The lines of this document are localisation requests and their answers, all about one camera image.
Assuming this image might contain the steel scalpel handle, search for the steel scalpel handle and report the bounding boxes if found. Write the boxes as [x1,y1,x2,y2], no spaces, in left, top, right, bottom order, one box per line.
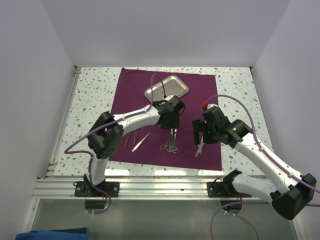
[195,136,204,157]

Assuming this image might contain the purple surgical cloth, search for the purple surgical cloth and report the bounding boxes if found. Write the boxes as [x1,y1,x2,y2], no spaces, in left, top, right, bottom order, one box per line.
[110,68,222,171]

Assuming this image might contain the thin pointed steel tweezers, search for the thin pointed steel tweezers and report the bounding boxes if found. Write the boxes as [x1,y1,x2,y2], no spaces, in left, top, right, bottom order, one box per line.
[124,128,140,147]

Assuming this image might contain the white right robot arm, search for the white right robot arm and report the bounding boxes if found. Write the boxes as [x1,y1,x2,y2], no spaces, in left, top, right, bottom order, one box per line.
[192,103,317,220]

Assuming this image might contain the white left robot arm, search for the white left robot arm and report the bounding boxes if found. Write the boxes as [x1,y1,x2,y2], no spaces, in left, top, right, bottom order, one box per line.
[84,95,186,197]

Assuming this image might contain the steel surgical scissors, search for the steel surgical scissors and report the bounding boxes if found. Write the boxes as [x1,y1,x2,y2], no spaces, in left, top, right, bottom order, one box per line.
[165,129,176,153]

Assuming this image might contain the stainless steel instrument tray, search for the stainless steel instrument tray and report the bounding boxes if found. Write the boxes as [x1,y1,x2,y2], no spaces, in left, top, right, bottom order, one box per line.
[144,75,189,101]

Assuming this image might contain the steel forceps with rings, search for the steel forceps with rings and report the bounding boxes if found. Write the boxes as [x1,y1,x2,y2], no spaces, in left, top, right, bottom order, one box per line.
[160,129,172,153]

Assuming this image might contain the green cloth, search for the green cloth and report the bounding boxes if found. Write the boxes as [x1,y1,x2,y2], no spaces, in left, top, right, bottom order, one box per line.
[36,227,87,234]

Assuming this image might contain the blue cloth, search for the blue cloth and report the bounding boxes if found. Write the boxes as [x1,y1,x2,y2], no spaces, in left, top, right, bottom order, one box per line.
[15,230,89,240]

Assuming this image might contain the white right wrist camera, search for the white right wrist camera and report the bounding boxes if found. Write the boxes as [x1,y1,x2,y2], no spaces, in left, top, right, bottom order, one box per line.
[201,101,218,112]

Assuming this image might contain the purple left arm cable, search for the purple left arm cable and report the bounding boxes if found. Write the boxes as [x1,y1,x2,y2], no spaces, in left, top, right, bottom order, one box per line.
[64,73,186,216]

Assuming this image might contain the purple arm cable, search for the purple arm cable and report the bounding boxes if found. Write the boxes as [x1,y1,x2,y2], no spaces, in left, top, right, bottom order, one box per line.
[64,73,186,216]
[202,94,320,240]

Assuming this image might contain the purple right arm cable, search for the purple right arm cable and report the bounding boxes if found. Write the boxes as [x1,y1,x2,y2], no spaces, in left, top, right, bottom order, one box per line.
[202,94,320,240]

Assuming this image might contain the aluminium mounting rail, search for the aluminium mounting rail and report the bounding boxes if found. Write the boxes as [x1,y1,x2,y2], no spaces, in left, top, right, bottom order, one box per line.
[32,176,223,200]

